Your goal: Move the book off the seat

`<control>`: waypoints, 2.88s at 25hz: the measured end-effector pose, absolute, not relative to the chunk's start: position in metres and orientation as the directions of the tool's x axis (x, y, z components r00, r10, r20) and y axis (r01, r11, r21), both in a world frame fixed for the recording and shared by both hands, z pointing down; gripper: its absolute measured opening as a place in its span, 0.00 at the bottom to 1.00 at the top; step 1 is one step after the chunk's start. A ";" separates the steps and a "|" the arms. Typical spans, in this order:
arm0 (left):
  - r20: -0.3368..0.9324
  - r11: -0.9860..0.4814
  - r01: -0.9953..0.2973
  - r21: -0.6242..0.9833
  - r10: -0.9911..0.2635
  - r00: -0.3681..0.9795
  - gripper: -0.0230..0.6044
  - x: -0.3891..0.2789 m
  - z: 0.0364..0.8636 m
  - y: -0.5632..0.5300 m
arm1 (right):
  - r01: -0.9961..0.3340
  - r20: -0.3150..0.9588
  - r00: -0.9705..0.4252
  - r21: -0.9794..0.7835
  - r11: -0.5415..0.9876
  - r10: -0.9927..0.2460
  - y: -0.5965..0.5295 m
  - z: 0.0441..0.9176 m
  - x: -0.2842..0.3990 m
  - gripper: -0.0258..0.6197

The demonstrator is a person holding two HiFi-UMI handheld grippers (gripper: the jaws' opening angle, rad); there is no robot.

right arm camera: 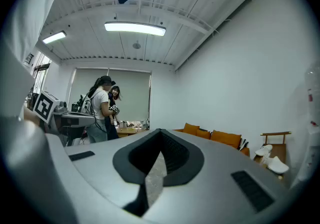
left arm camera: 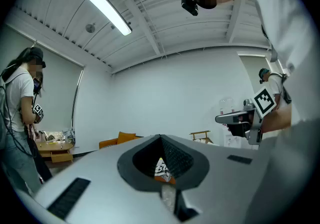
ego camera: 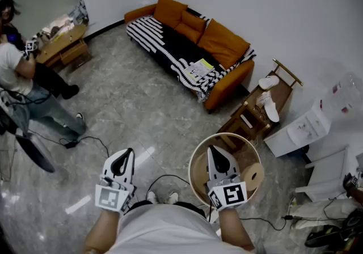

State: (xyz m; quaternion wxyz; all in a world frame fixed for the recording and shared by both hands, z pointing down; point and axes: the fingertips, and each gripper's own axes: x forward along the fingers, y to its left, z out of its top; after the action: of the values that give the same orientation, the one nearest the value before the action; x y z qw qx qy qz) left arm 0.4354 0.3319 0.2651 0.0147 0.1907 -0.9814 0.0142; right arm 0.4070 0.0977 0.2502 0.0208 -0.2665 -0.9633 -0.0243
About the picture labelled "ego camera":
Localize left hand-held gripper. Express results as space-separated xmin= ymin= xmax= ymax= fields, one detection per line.
xmin=95 ymin=147 xmax=136 ymax=217

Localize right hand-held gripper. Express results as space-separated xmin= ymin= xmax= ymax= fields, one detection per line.
xmin=206 ymin=145 xmax=248 ymax=211

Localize orange sofa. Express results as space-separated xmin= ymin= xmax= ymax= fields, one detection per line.
xmin=124 ymin=0 xmax=255 ymax=114

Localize yellow and white booklet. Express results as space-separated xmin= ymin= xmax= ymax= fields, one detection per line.
xmin=183 ymin=58 xmax=216 ymax=82

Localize person's right forearm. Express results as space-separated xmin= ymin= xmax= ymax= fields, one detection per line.
xmin=218 ymin=206 xmax=256 ymax=253

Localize person's left forearm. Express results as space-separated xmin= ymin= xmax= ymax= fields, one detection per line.
xmin=83 ymin=208 xmax=121 ymax=254

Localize round glass side table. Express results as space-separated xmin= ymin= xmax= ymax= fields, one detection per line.
xmin=188 ymin=132 xmax=262 ymax=208

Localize beige round disc base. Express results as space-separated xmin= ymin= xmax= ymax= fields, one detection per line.
xmin=192 ymin=152 xmax=211 ymax=196

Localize person's left shoe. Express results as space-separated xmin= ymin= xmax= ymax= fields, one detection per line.
xmin=146 ymin=190 xmax=159 ymax=205

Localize person's black trousers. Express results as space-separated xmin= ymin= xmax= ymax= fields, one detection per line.
xmin=126 ymin=200 xmax=206 ymax=218

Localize dark red booklet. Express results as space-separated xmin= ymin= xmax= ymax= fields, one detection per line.
xmin=239 ymin=113 xmax=254 ymax=129

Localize white water dispenser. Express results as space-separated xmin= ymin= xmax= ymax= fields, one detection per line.
xmin=263 ymin=99 xmax=333 ymax=158

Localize person's white shirt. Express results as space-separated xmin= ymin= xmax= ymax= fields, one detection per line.
xmin=109 ymin=203 xmax=258 ymax=254

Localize white slipper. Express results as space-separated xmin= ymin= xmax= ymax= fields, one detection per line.
xmin=256 ymin=91 xmax=280 ymax=123
xmin=258 ymin=75 xmax=280 ymax=90

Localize wooden side table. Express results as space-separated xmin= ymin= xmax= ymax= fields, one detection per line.
xmin=217 ymin=58 xmax=304 ymax=153

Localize white sink cabinet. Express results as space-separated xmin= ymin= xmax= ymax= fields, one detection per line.
xmin=294 ymin=145 xmax=363 ymax=203

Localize large orange cushion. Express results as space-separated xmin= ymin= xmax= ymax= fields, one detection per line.
xmin=153 ymin=0 xmax=188 ymax=29
xmin=197 ymin=18 xmax=251 ymax=70

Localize black white striped blanket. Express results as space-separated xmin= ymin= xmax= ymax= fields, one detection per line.
xmin=126 ymin=6 xmax=258 ymax=104

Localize wooden oval table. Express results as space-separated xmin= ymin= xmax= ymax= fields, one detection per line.
xmin=35 ymin=24 xmax=92 ymax=70

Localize clear water bottle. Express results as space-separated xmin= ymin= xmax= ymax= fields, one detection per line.
xmin=319 ymin=72 xmax=363 ymax=123

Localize small orange cushion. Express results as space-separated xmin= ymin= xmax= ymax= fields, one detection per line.
xmin=174 ymin=10 xmax=207 ymax=44

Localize clear plastic bag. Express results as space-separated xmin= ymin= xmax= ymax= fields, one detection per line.
xmin=41 ymin=14 xmax=76 ymax=40

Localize beige ring-shaped block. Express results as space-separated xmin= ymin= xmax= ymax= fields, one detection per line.
xmin=240 ymin=162 xmax=265 ymax=191

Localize black floor cable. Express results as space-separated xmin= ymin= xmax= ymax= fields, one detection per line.
xmin=145 ymin=175 xmax=191 ymax=201
xmin=27 ymin=129 xmax=110 ymax=159
xmin=240 ymin=214 xmax=293 ymax=231

